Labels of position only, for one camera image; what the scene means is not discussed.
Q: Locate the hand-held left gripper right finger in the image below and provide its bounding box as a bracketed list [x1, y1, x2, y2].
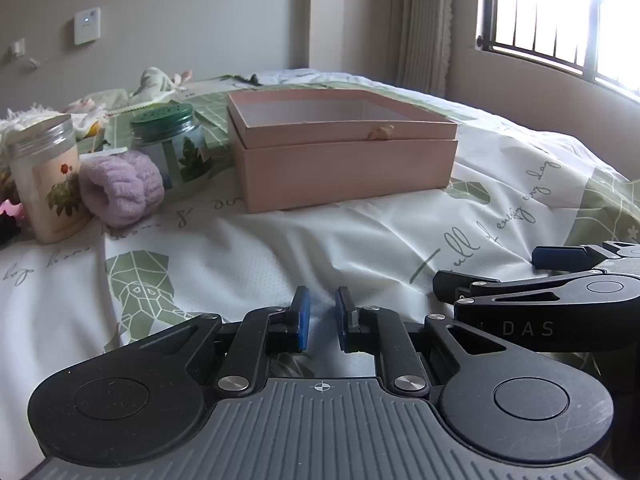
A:
[335, 286, 522, 396]

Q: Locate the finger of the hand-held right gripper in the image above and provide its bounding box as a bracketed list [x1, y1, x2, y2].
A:
[531, 241, 640, 275]
[432, 269, 587, 319]

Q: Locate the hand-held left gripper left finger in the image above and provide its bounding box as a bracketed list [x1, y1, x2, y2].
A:
[119, 286, 312, 395]

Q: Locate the pink cardboard box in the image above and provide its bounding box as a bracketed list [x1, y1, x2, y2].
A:
[227, 87, 460, 214]

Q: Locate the printed green white bed sheet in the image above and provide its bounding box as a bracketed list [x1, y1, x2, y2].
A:
[0, 67, 640, 396]

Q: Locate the green jar with tree label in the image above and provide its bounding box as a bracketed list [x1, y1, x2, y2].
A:
[130, 103, 214, 191]

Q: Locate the purple fluffy wristband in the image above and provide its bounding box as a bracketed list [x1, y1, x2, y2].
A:
[79, 151, 166, 227]

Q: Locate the barred window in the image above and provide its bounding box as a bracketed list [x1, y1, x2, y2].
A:
[472, 0, 640, 107]

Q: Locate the beige curtain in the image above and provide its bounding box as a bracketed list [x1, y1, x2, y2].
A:
[387, 0, 454, 99]

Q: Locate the white green plush toy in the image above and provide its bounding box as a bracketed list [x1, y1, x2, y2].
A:
[127, 66, 194, 106]

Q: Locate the cream jar with flower label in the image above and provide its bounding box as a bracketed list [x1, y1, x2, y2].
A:
[7, 114, 92, 245]

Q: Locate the pale pink yellow plush item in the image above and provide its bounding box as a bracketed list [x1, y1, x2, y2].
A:
[65, 89, 132, 153]

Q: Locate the black hair accessory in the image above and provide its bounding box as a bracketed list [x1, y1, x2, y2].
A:
[0, 216, 23, 250]

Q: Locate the white fluffy item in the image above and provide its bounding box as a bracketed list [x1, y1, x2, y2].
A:
[0, 102, 57, 136]

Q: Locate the white wall thermostat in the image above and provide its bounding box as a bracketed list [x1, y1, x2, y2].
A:
[73, 7, 103, 46]

